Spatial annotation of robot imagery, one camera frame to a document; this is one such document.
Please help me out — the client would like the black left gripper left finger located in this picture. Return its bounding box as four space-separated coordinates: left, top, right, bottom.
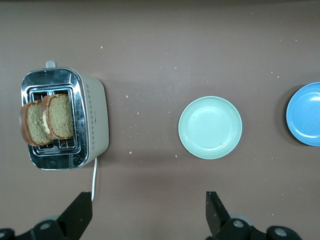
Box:
0 191 93 240

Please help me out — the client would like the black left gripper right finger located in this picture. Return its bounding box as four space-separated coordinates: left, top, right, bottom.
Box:
205 191 304 240

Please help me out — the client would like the brown bread slice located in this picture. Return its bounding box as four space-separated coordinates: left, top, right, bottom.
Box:
41 93 75 140
19 99 55 147

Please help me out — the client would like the light green plate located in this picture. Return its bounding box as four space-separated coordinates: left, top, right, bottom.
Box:
178 96 243 160

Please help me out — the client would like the blue plate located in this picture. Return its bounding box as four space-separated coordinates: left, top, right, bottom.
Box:
285 81 320 147

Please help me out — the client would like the beige chrome toaster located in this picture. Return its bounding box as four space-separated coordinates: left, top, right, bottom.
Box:
20 59 110 172

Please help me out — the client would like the white toaster power cord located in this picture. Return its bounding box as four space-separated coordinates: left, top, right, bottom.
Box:
91 156 98 202

